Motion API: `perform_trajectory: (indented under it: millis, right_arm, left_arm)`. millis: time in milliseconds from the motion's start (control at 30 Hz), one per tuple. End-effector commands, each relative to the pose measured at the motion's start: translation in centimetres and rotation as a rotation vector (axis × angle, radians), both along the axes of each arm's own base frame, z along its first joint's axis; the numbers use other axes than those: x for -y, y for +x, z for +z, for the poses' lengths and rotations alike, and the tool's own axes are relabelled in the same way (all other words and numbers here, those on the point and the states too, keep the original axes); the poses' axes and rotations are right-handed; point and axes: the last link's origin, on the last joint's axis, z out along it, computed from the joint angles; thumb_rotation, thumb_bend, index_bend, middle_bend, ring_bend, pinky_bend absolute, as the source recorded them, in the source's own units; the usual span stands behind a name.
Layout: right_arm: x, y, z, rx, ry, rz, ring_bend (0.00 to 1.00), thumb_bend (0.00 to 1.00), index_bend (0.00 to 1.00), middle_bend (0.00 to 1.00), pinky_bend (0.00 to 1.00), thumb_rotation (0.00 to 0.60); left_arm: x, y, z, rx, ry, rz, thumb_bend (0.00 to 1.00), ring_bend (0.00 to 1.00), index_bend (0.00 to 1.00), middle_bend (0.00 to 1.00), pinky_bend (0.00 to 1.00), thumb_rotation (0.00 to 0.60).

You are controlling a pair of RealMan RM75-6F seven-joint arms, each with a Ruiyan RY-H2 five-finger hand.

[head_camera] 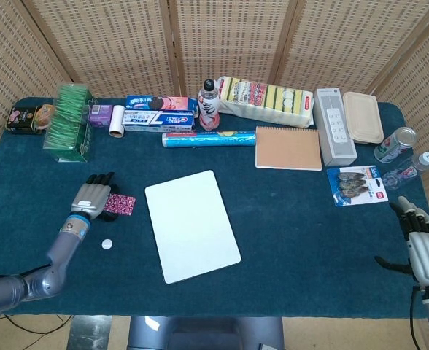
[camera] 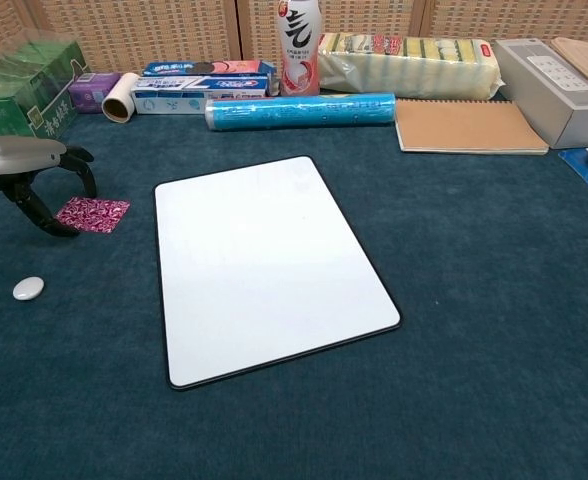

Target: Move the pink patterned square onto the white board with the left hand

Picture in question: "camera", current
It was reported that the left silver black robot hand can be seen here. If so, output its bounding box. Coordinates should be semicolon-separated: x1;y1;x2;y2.
0;134;98;239

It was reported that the magenta patterned square card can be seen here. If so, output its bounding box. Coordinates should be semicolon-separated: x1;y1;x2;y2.
55;196;131;236

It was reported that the green tea bag box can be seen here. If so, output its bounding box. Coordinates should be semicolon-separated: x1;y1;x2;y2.
0;39;91;144

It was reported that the small purple box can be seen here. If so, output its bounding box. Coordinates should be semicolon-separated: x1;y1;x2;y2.
67;71;123;115

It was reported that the white paper roll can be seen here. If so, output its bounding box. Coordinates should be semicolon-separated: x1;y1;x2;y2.
101;72;141;124

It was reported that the small white round pebble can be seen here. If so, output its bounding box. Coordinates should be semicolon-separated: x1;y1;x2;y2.
12;276;46;303

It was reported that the woven wooden folding screen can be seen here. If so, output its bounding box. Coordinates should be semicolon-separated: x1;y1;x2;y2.
0;0;588;76

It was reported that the white blue toothpaste box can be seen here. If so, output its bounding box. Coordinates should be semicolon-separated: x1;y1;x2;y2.
131;74;270;115

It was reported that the blue pink cookie box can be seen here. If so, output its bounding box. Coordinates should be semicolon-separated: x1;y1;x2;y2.
142;59;279;96

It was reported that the white rectangular board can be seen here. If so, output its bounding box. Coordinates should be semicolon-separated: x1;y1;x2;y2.
153;155;403;390

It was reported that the blue plastic wrap roll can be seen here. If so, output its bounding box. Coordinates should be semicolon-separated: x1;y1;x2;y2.
204;92;398;132

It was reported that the white pink drink bottle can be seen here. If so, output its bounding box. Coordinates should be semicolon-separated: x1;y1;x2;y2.
277;0;323;97

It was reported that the yellow green sponge pack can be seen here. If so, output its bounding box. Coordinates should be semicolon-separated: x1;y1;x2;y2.
317;32;505;101

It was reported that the brown spiral notebook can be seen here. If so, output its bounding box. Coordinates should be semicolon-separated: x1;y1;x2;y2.
393;97;551;156

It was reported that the teal table cloth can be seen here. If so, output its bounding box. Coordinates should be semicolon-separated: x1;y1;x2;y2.
0;94;588;480

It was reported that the grey power strip box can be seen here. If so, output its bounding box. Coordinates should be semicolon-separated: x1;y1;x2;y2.
493;37;588;150

